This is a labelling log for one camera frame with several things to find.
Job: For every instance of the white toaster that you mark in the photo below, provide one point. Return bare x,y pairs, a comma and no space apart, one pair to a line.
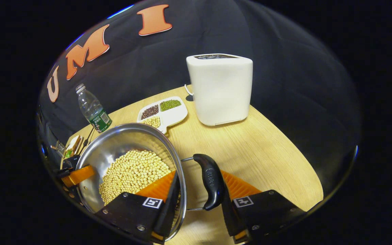
219,92

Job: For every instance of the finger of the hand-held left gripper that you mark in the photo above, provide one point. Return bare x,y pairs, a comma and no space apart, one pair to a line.
80,174

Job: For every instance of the white divided plate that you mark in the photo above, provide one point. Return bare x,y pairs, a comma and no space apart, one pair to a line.
174,117

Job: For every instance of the clear plastic water bottle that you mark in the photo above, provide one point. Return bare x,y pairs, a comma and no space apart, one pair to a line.
94,110

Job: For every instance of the small portion of soybeans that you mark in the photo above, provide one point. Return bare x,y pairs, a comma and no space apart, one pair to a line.
151,121

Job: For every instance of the sandwich with lettuce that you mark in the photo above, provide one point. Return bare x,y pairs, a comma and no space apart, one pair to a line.
72,145

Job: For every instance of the dark red beans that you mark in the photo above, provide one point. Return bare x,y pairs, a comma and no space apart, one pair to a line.
150,111

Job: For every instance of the green mung beans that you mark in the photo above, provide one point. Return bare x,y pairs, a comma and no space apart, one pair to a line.
170,104

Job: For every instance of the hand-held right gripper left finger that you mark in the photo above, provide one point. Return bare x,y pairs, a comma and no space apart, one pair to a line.
168,204

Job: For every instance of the pile of soybeans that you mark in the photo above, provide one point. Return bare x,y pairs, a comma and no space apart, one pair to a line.
134,173

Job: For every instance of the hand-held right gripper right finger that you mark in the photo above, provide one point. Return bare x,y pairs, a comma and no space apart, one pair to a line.
229,221

